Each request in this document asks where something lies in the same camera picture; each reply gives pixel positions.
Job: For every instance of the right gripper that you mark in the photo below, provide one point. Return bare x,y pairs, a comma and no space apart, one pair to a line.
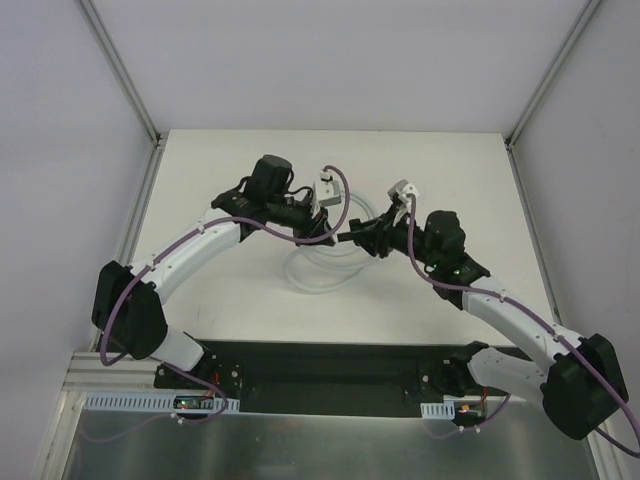
378,237

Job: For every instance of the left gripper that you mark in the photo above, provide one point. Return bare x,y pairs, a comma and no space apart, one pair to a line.
314,228

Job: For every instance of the black T-shaped hose fitting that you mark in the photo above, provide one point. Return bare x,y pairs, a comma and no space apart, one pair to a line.
351,234

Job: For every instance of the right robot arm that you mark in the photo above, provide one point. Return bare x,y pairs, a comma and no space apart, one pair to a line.
577,380

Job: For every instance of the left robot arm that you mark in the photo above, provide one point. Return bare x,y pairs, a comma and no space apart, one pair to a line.
129,302

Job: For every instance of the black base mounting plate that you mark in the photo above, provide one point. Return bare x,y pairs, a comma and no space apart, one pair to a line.
386,381

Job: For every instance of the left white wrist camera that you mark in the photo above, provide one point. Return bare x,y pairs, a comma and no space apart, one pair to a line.
326,190

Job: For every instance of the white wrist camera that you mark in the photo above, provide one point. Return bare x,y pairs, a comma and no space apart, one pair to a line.
402,195
326,190

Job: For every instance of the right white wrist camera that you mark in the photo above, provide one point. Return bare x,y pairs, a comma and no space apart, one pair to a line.
402,195

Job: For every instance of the right white cable duct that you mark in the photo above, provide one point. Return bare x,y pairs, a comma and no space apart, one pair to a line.
444,410

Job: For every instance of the white cable duct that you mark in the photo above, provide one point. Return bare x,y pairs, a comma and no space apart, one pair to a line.
444,410
159,403

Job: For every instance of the left aluminium frame post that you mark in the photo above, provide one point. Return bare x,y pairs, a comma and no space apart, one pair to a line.
116,65

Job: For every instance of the aluminium frame post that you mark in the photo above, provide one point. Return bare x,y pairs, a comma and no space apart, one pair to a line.
116,65
553,70

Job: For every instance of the left white cable duct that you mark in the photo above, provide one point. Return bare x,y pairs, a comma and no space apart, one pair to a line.
159,403

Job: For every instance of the right aluminium frame post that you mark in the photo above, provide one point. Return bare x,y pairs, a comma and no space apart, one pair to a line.
553,70

